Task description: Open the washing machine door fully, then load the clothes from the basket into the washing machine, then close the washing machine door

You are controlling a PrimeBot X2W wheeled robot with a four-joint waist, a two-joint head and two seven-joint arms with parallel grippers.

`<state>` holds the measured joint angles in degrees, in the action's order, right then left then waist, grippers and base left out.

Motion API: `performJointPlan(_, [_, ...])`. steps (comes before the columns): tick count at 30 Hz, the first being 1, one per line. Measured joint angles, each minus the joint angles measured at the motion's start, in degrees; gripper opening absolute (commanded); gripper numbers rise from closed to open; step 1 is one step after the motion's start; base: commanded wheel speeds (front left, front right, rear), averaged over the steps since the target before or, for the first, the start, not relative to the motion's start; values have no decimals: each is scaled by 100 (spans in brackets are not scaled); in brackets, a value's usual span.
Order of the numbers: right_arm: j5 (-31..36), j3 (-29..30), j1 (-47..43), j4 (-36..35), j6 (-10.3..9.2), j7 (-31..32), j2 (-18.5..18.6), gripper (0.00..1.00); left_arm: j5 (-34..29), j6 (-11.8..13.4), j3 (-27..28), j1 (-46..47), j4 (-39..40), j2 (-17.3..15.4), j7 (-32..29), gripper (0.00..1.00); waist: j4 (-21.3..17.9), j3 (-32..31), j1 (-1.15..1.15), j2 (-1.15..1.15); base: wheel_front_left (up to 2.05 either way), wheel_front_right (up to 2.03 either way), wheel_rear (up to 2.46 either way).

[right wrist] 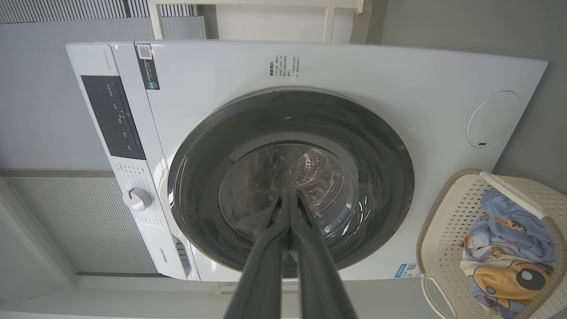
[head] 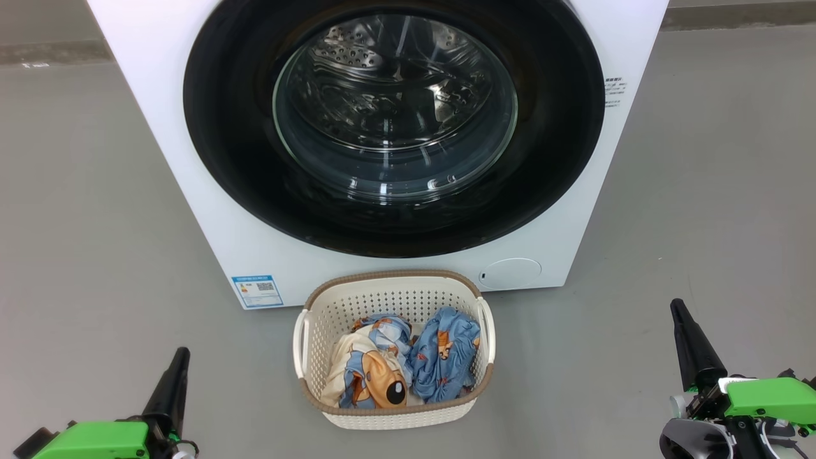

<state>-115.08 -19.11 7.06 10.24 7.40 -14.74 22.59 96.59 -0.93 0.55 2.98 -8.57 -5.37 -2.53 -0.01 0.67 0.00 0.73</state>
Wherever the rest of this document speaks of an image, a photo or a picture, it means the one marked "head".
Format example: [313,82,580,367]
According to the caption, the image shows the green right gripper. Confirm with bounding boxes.
[671,298,816,459]

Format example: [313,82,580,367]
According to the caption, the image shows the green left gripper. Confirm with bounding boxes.
[32,347,200,459]

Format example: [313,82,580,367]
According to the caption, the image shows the cream dog print garment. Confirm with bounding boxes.
[320,314,415,409]

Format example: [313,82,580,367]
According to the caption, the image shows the glass washing machine door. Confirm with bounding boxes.
[183,0,606,259]

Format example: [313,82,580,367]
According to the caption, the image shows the blue dog print garment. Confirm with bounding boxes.
[408,307,482,404]

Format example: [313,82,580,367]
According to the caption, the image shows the white front-load washing machine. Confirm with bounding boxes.
[87,0,669,310]

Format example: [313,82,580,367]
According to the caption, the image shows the steel washing machine drum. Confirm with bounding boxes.
[274,13,518,200]

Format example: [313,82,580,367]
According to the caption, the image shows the blue energy label sticker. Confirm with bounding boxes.
[231,275,284,309]

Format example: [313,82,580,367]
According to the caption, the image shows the round white filter cover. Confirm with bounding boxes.
[479,258,543,289]

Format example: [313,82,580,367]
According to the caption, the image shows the cream perforated laundry basket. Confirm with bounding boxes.
[293,270,495,430]

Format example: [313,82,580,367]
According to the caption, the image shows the small printed text sticker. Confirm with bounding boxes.
[604,76,628,108]

